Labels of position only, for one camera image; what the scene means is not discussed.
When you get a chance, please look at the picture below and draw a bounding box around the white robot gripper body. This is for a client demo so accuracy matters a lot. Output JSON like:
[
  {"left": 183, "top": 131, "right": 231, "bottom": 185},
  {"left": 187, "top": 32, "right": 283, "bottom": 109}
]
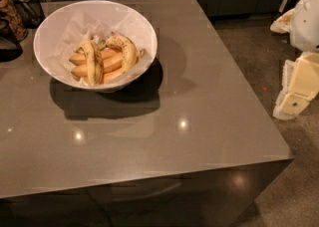
[{"left": 290, "top": 0, "right": 319, "bottom": 52}]

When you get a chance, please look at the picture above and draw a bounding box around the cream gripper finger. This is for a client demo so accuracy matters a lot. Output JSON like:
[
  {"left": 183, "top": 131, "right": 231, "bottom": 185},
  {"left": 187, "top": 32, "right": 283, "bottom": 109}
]
[
  {"left": 273, "top": 52, "right": 319, "bottom": 120},
  {"left": 270, "top": 9, "right": 294, "bottom": 34}
]

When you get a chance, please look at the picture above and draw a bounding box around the spotted yellow banana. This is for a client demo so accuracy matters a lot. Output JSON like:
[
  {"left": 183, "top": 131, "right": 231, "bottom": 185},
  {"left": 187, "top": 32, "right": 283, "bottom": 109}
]
[
  {"left": 106, "top": 35, "right": 138, "bottom": 72},
  {"left": 80, "top": 39, "right": 104, "bottom": 86}
]

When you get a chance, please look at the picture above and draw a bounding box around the white bowl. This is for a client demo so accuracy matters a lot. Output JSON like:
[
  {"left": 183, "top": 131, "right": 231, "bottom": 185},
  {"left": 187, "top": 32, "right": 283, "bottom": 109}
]
[{"left": 33, "top": 0, "right": 159, "bottom": 93}]

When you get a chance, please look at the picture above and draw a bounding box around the white paper bowl liner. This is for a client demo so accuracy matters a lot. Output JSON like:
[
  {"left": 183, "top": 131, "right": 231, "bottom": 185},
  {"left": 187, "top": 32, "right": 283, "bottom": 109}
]
[{"left": 43, "top": 10, "right": 154, "bottom": 88}]

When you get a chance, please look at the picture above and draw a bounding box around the orange plantain middle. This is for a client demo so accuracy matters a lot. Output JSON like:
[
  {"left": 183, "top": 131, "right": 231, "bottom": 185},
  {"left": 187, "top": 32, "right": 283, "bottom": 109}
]
[{"left": 71, "top": 53, "right": 123, "bottom": 78}]

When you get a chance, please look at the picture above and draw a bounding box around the orange plantain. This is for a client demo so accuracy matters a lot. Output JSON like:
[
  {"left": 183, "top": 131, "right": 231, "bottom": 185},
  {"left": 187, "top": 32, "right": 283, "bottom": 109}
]
[
  {"left": 71, "top": 53, "right": 123, "bottom": 78},
  {"left": 69, "top": 49, "right": 119, "bottom": 66},
  {"left": 82, "top": 68, "right": 123, "bottom": 86}
]

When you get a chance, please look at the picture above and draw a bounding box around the orange plantain lower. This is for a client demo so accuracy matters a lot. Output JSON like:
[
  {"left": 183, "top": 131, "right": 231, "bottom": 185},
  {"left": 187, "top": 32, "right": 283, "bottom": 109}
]
[{"left": 82, "top": 68, "right": 123, "bottom": 86}]

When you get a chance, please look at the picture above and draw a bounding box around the orange plantain upper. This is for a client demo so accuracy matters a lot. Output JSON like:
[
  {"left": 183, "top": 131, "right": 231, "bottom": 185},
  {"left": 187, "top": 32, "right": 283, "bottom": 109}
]
[{"left": 69, "top": 49, "right": 119, "bottom": 66}]

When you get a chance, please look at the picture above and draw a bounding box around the brown patterned container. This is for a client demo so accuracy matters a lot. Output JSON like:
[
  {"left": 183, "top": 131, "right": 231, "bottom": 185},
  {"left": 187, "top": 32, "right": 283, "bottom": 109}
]
[{"left": 0, "top": 0, "right": 28, "bottom": 42}]

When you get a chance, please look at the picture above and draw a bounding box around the black wire basket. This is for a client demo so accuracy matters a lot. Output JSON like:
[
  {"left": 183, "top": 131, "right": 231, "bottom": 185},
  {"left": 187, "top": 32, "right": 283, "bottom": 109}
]
[{"left": 14, "top": 0, "right": 45, "bottom": 29}]

